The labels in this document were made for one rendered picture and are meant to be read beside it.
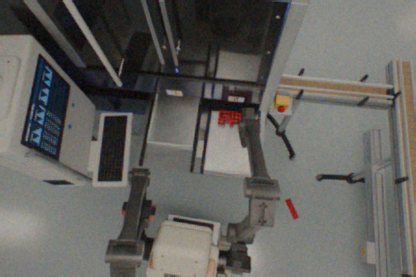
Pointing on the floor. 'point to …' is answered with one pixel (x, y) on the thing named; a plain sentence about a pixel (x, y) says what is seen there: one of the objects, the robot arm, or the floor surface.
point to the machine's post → (296, 10)
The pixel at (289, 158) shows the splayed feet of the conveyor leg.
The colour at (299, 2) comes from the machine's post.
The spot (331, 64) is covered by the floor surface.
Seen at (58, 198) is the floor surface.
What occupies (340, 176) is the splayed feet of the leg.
